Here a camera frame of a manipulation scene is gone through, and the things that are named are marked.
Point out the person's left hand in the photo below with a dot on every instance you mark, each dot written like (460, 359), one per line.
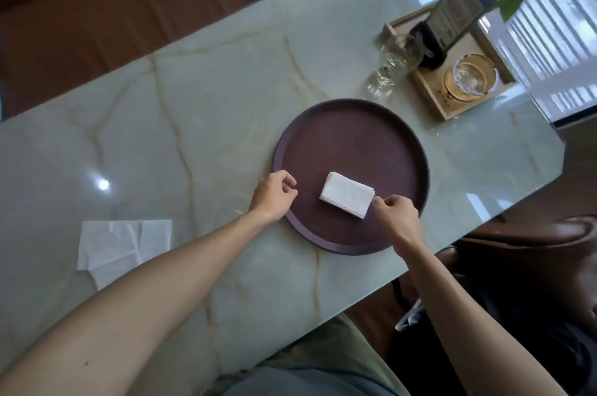
(270, 197)

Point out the person's right hand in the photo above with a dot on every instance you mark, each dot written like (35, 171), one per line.
(402, 221)

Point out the person's left thumb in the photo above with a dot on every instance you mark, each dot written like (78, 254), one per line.
(291, 196)

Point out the person's right thumb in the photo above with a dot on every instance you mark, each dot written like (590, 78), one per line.
(379, 211)

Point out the stack of white napkins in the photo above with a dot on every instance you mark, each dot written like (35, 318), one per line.
(346, 193)

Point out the round dark brown tray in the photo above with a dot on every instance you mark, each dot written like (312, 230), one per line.
(354, 144)

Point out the person's left forearm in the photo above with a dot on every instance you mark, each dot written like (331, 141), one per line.
(140, 311)

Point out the person's right forearm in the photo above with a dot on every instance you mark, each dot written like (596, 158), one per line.
(466, 321)

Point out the rectangular wooden tray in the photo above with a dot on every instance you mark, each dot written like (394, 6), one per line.
(436, 92)

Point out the olive green trousers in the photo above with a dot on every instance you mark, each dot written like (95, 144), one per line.
(326, 344)

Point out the clear drinking glass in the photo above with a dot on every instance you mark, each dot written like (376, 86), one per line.
(394, 62)

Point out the gold rimmed glass ashtray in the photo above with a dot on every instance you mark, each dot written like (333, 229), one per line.
(470, 78)

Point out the brown leather chair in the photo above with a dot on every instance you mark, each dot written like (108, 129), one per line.
(550, 251)

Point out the unfolded white paper napkin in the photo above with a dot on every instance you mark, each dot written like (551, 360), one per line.
(119, 244)

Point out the grey shirt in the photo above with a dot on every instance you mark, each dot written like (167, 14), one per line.
(308, 384)

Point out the black table sign holder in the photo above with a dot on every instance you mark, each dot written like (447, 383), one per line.
(459, 8)

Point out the white window blinds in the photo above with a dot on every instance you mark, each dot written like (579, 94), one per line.
(550, 36)

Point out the brown leather sofa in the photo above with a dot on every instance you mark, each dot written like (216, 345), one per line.
(116, 13)

